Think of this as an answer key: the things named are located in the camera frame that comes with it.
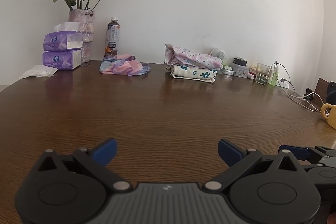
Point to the clear glass cup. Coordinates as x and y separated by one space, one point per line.
263 74

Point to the folded pink floral cloth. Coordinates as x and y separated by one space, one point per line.
194 57

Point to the black bag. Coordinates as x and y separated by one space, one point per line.
332 92

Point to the black phone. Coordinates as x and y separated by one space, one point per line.
309 94

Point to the small pink tube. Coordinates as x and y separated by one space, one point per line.
252 75

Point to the yellow mug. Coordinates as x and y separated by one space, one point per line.
331 115

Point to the sealed purple tissue pack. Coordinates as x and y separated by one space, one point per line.
59 60

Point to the opened purple tissue pack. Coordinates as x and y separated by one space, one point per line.
56 41

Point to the green spray bottle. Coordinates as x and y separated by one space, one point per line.
274 78

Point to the folded white teal-flower cloth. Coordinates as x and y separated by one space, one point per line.
191 73

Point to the small green white boxes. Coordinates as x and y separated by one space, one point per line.
227 69

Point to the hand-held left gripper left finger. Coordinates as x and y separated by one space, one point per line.
107 151

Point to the pink blue purple mesh vest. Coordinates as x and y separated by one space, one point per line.
123 66

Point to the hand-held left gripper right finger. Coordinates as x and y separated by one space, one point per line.
227 151

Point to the brown tea bottle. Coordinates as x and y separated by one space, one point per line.
112 40

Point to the white charger plug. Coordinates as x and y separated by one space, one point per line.
285 83

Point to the crumpled white tissue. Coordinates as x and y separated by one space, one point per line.
39 71

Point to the white round robot speaker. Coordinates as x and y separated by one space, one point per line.
218 53

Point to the black power adapter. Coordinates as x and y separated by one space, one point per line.
240 61

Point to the pale purple textured vase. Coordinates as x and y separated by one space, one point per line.
84 22

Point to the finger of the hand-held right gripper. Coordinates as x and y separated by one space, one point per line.
326 151
298 151

